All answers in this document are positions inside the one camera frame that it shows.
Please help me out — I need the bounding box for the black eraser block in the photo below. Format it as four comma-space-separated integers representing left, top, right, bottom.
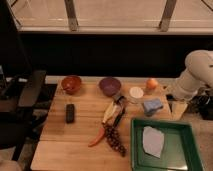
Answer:
66, 104, 75, 123

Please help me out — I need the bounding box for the black office chair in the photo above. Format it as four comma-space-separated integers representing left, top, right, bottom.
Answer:
0, 0, 46, 161

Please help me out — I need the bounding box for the black handled utensil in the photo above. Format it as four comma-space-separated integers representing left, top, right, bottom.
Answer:
113, 96, 126, 127

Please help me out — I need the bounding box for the orange fruit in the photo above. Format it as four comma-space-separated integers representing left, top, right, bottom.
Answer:
146, 78, 158, 90

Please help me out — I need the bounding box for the green plastic tray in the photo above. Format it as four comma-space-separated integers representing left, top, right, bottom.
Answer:
131, 118, 204, 171

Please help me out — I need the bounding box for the red-brown bowl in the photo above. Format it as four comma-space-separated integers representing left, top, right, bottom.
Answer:
61, 75, 82, 95

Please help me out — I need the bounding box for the yellow banana toy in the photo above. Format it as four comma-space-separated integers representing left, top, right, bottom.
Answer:
102, 102, 117, 123

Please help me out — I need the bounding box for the white crumpled cloth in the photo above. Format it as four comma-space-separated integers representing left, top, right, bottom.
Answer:
143, 126, 164, 158

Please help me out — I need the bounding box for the blue sponge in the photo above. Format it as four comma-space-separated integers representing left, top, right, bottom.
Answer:
143, 99, 163, 116

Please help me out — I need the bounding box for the orange carrot toy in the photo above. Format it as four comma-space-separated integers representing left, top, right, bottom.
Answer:
88, 127, 105, 147

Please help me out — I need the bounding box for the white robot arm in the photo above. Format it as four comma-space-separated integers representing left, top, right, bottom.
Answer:
165, 50, 213, 120

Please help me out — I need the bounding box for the purple bowl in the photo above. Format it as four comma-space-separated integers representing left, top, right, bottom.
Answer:
99, 77, 121, 97

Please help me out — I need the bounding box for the dark grape bunch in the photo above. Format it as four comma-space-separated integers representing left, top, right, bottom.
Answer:
104, 124, 126, 157

